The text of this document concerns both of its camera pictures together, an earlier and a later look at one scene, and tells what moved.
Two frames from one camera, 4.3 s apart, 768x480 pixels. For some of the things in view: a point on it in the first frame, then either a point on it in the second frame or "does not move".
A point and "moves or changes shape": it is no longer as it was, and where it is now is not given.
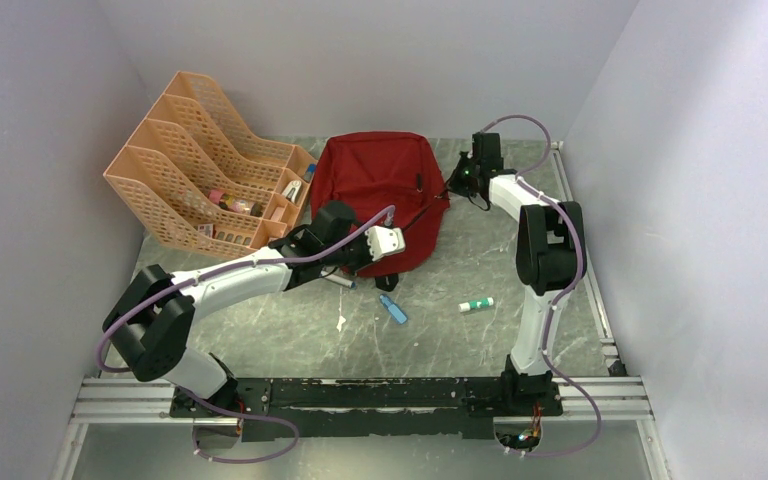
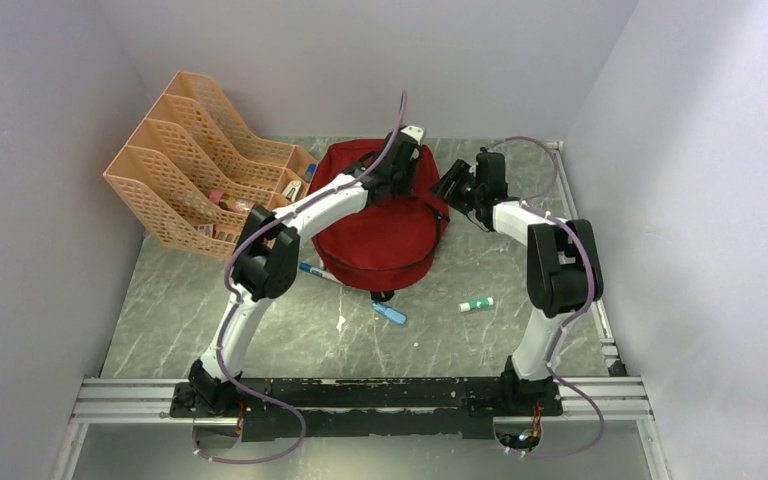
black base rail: [325, 408] does not move
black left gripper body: [353, 255] → [404, 179]
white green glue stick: [481, 302] does not move
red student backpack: [387, 179] moves or changes shape
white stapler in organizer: [291, 190] does not move
